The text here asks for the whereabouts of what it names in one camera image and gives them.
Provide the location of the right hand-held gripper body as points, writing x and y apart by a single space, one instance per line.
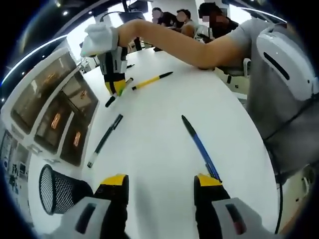
99 39

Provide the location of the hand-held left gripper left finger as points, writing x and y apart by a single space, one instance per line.
99 216

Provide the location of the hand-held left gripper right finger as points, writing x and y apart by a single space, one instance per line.
216 216

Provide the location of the black pen silver band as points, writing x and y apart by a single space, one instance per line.
130 66

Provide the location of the white marker pen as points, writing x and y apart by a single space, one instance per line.
111 101

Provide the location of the yellow pen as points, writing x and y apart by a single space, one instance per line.
152 81

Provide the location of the slim dark grey pen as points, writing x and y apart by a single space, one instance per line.
104 140

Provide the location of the blue pen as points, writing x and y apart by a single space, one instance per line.
202 149

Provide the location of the dark monitor on stand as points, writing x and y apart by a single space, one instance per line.
132 16

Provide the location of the small black box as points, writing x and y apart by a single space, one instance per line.
157 49

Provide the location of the black mesh pen holder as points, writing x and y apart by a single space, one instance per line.
57 189

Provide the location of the white drawer organizer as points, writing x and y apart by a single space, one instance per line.
57 82

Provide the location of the white office chair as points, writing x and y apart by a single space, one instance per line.
234 84

